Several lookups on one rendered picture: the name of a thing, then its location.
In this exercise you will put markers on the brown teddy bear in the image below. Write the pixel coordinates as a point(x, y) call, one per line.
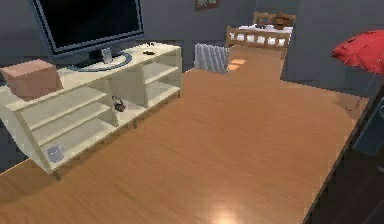
point(281, 20)

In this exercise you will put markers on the small grey cup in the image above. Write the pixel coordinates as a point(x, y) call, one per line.
point(55, 153)

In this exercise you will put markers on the cream open shelf unit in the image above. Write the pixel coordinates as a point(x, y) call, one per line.
point(83, 100)

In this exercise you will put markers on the black remote control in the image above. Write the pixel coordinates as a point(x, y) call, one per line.
point(148, 52)

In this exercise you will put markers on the pink cardboard box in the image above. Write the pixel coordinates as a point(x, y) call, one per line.
point(31, 78)

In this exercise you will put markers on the small clear glass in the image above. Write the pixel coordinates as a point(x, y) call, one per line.
point(107, 55)

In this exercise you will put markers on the dark brown furniture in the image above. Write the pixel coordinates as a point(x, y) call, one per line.
point(356, 180)

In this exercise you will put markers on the wooden bed white mattress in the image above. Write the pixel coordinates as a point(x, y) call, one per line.
point(260, 36)

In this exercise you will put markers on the framed wall picture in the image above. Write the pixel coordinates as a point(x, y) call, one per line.
point(207, 4)

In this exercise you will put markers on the small dark round object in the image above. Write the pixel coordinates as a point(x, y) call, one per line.
point(119, 105)

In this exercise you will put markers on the black flat television set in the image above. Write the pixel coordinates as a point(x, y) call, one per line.
point(90, 20)

